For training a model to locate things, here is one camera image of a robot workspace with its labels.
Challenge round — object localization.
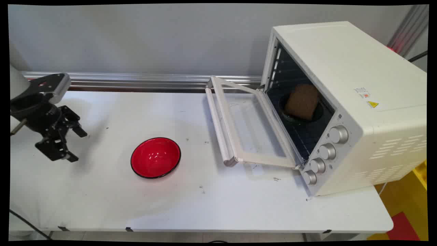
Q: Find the white toaster oven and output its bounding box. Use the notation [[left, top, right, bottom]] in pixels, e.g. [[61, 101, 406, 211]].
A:
[[261, 21, 427, 197]]

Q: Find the aluminium frame post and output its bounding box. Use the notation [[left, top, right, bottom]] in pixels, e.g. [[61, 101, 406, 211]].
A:
[[387, 5, 429, 57]]

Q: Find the white label sticker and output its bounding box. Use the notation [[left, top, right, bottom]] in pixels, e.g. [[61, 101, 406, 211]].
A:
[[353, 87, 371, 99]]

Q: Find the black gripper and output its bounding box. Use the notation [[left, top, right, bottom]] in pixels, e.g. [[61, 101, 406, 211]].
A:
[[10, 93, 88, 163]]

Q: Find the aluminium rail along table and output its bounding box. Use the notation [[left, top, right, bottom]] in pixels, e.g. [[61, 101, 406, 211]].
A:
[[21, 71, 263, 91]]

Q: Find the brown bread slice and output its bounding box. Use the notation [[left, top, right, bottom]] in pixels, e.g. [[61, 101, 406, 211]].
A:
[[284, 84, 320, 121]]

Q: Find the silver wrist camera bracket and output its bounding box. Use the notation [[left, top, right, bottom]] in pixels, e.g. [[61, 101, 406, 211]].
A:
[[26, 73, 71, 105]]

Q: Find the red bowl with black rim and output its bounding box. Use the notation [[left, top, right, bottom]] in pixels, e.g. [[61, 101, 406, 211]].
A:
[[130, 137, 182, 179]]

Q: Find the silver oven knob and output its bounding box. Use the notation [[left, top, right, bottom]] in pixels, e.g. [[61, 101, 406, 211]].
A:
[[310, 157, 326, 174], [328, 125, 349, 144], [303, 170, 318, 186], [318, 143, 337, 161]]

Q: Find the black cable by post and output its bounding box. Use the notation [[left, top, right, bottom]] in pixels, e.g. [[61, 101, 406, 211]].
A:
[[408, 50, 428, 63]]

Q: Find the white refrigerator door shelf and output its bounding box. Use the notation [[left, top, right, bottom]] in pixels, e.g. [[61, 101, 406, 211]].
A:
[[205, 76, 304, 170]]

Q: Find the black cable under table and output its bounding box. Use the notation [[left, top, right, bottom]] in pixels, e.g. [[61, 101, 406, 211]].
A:
[[10, 209, 52, 240]]

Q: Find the dark bowl under bread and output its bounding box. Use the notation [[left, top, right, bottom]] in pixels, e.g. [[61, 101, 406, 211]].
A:
[[279, 92, 324, 124]]

